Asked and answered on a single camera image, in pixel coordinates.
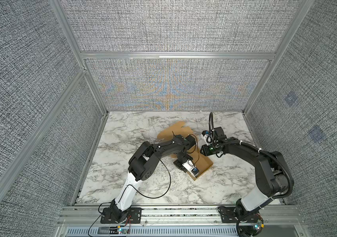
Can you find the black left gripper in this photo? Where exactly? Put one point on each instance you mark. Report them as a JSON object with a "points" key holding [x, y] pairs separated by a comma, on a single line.
{"points": [[177, 164]]}

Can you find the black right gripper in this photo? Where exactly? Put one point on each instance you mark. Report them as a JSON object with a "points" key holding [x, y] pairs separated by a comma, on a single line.
{"points": [[204, 151]]}

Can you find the brown cardboard box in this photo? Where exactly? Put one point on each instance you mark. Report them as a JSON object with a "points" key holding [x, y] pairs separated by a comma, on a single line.
{"points": [[202, 162]]}

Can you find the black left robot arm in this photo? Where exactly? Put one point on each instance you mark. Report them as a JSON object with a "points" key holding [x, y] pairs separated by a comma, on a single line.
{"points": [[143, 164]]}

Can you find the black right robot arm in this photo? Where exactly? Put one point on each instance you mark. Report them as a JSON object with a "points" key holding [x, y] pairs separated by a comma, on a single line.
{"points": [[272, 176]]}

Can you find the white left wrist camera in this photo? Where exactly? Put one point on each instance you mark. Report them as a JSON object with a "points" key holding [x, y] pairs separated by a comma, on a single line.
{"points": [[191, 167]]}

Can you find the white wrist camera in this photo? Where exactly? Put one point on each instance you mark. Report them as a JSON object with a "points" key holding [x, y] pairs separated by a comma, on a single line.
{"points": [[207, 137], [191, 167]]}

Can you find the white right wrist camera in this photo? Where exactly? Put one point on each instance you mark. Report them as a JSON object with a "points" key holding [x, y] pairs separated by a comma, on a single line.
{"points": [[207, 137]]}

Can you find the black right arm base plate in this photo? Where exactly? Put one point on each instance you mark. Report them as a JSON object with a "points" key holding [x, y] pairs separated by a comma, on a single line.
{"points": [[231, 214]]}

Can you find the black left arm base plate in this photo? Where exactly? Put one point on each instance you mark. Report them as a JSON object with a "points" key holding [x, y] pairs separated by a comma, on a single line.
{"points": [[112, 215]]}

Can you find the aluminium front rail frame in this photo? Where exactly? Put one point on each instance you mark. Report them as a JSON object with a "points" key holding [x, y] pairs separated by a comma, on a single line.
{"points": [[177, 221]]}

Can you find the aluminium enclosure frame bars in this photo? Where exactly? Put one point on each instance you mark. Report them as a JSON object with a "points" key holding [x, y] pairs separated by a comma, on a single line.
{"points": [[41, 69]]}

